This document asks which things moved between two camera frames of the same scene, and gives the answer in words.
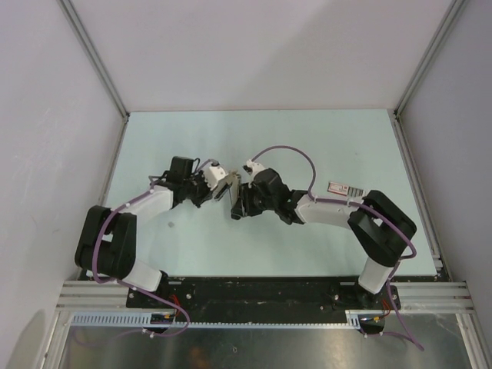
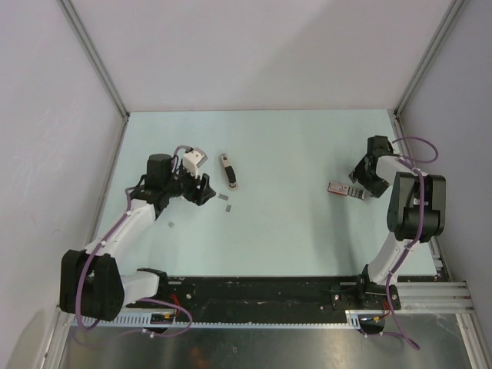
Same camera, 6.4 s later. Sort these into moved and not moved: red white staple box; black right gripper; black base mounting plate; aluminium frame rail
Moved: black right gripper
Not moved: aluminium frame rail; red white staple box; black base mounting plate
